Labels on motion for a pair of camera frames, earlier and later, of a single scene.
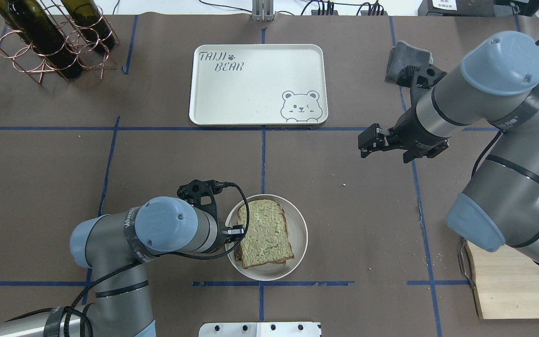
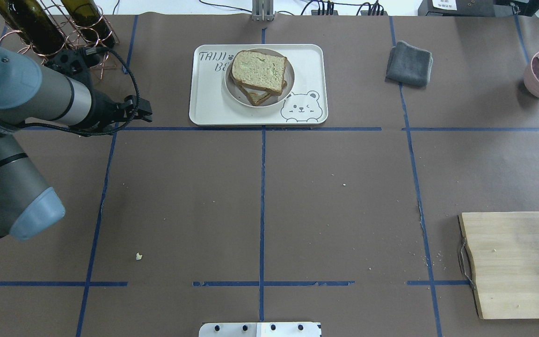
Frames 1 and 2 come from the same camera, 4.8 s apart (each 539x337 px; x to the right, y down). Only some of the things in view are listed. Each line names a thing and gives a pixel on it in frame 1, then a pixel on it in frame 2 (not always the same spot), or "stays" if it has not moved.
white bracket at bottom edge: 259,329 stays
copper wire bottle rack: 88,41 stays
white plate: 298,238 to 236,94
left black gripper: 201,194 to 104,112
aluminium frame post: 262,10 stays
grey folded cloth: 403,54 stays
